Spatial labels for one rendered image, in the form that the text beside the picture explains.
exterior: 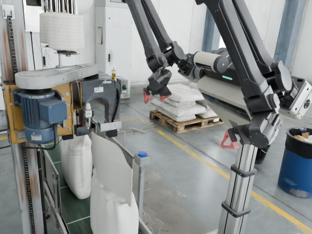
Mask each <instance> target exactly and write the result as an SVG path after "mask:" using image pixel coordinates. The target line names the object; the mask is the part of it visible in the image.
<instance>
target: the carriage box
mask: <svg viewBox="0 0 312 234"><path fill-rule="evenodd" d="M0 78H1V83H0V86H1V89H2V92H3V99H4V107H5V110H6V113H7V118H8V125H9V129H8V132H9V136H10V139H11V142H12V144H16V143H22V142H28V141H27V140H26V139H22V140H18V133H17V132H21V131H24V122H23V116H22V107H21V106H15V105H14V99H13V90H15V89H22V88H19V87H17V86H16V85H5V84H3V81H2V77H0ZM51 89H52V90H57V91H59V92H60V93H61V94H62V95H63V96H64V99H65V101H66V105H67V119H66V120H65V122H66V128H62V126H61V125H60V124H57V128H58V135H57V136H58V137H59V136H65V135H71V134H74V117H73V95H72V82H69V83H66V84H62V85H58V86H55V87H52V88H51ZM4 92H5V96H6V103H5V98H4Z"/></svg>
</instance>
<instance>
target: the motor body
mask: <svg viewBox="0 0 312 234"><path fill-rule="evenodd" d="M20 95H21V97H20V99H21V107H22V116H23V122H24V131H25V138H26V140H27V141H28V142H30V143H33V144H46V143H50V142H52V141H54V133H53V126H52V125H51V124H49V123H47V122H45V121H43V120H41V119H40V114H39V103H40V102H44V101H48V100H53V99H55V97H54V95H55V91H54V90H51V91H50V92H47V93H41V94H31V93H26V92H24V91H22V92H21V93H20ZM55 133H56V137H57V135H58V128H57V123H56V125H55Z"/></svg>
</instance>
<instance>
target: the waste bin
mask: <svg viewBox="0 0 312 234"><path fill-rule="evenodd" d="M307 132H308V134H309V135H312V128H307V127H291V128H288V129H287V130H286V134H287V136H286V142H285V150H284V154H283V159H282V164H281V168H280V173H279V178H278V185H279V187H280V188H281V189H282V190H283V191H285V192H286V193H288V194H290V195H293V196H295V197H299V198H312V143H310V142H306V141H303V140H300V139H298V138H295V137H294V136H295V135H296V136H297V135H300V136H302V134H303V133H307Z"/></svg>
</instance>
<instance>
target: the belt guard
mask: <svg viewBox="0 0 312 234"><path fill-rule="evenodd" d="M79 66H81V67H79ZM65 67H66V68H70V69H67V70H61V71H57V70H54V69H58V68H56V67H54V68H46V69H38V70H30V71H21V72H18V73H16V74H15V83H16V86H17V87H19V88H22V89H47V88H52V87H55V86H58V85H62V84H66V83H69V82H72V81H75V80H79V79H82V78H85V77H89V76H92V75H95V74H98V65H97V64H80V65H69V66H65Z"/></svg>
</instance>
